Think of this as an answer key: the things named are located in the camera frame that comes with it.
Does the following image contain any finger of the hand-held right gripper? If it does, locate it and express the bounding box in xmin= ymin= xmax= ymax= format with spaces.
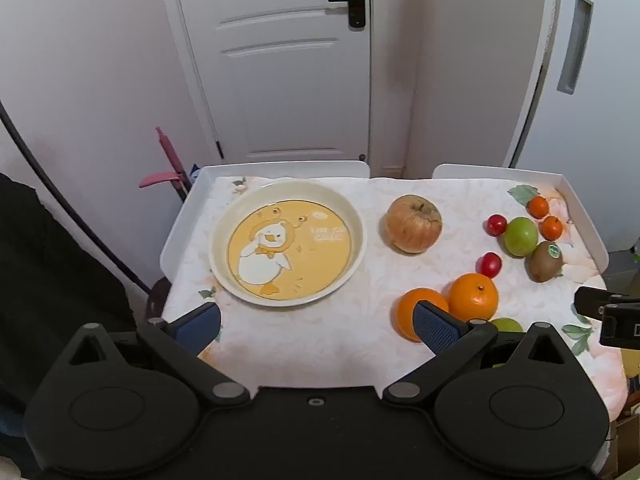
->
xmin=600 ymin=303 xmax=640 ymax=348
xmin=574 ymin=286 xmax=632 ymax=319

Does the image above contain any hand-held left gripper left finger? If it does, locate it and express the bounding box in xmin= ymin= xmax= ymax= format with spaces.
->
xmin=62 ymin=302 xmax=252 ymax=409

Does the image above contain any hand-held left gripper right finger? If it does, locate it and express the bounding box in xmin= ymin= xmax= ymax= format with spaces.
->
xmin=382 ymin=300 xmax=573 ymax=407

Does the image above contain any large orange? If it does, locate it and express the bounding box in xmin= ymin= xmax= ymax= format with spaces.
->
xmin=396 ymin=287 xmax=451 ymax=343
xmin=447 ymin=272 xmax=500 ymax=322

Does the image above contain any brown kiwi with sticker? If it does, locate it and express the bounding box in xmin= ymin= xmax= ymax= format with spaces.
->
xmin=528 ymin=241 xmax=564 ymax=283

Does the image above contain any small green apple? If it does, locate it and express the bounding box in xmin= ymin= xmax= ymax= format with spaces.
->
xmin=503 ymin=216 xmax=540 ymax=257

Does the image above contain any cream plate with duck print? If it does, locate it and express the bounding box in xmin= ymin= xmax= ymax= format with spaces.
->
xmin=211 ymin=178 xmax=368 ymax=308

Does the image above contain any yellow bag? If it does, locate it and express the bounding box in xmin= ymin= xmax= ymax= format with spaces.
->
xmin=621 ymin=349 xmax=640 ymax=386

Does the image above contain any dark brown object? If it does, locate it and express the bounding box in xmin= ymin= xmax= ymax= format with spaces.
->
xmin=142 ymin=277 xmax=174 ymax=327

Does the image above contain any white tray table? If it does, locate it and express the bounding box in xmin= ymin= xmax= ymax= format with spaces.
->
xmin=160 ymin=161 xmax=628 ymax=413

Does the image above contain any large brownish red apple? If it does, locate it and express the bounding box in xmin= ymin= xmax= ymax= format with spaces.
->
xmin=385 ymin=194 xmax=444 ymax=254

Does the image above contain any white sliding door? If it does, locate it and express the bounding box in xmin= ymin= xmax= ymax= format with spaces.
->
xmin=502 ymin=0 xmax=640 ymax=261

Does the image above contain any pink plastic tool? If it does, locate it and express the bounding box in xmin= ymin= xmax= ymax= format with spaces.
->
xmin=139 ymin=126 xmax=194 ymax=204

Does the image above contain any black curved pole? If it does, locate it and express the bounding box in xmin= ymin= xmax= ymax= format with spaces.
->
xmin=0 ymin=101 xmax=152 ymax=295

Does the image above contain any white panel door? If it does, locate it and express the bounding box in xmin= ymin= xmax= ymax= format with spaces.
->
xmin=167 ymin=0 xmax=372 ymax=164

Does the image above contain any grey recessed door handle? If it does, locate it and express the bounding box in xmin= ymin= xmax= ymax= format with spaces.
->
xmin=556 ymin=0 xmax=595 ymax=95

